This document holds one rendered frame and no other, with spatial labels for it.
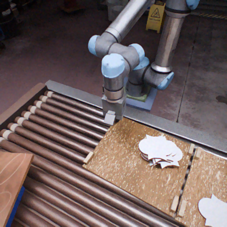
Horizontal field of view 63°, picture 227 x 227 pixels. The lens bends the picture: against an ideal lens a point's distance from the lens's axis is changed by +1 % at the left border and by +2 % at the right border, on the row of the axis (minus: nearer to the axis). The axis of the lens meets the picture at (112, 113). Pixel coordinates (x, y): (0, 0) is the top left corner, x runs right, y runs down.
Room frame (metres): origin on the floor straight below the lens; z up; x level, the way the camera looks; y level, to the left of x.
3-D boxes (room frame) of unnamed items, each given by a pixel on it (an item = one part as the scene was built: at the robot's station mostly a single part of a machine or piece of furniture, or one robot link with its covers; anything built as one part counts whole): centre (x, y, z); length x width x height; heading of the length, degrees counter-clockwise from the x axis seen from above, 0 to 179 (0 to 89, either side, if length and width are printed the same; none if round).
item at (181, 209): (0.20, -0.26, 0.95); 0.06 x 0.02 x 0.03; 150
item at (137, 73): (0.94, -0.16, 1.06); 0.13 x 0.12 x 0.14; 52
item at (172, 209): (0.22, -0.23, 0.95); 0.06 x 0.02 x 0.03; 151
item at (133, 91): (0.95, -0.16, 0.94); 0.15 x 0.15 x 0.10
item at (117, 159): (0.43, -0.13, 0.93); 0.41 x 0.35 x 0.02; 61
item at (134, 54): (0.62, -0.05, 1.33); 0.11 x 0.11 x 0.08; 52
